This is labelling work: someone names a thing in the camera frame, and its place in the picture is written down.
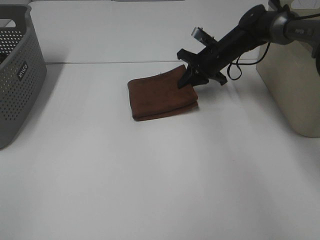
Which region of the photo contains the beige storage bin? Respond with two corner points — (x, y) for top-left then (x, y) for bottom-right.
(256, 0), (320, 138)

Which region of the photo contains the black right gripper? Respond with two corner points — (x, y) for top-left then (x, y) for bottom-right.
(177, 26), (250, 89)

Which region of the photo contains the brown towel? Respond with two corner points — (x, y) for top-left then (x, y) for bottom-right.
(127, 65), (198, 121)

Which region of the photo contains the grey perforated plastic basket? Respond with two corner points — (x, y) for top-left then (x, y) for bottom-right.
(0, 4), (47, 149)

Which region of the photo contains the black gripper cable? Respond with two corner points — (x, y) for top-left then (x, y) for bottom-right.
(226, 41), (271, 81)

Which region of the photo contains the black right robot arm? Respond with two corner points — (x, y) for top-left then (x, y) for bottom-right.
(177, 0), (320, 89)

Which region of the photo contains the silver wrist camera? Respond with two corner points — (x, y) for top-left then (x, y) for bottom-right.
(191, 27), (217, 47)

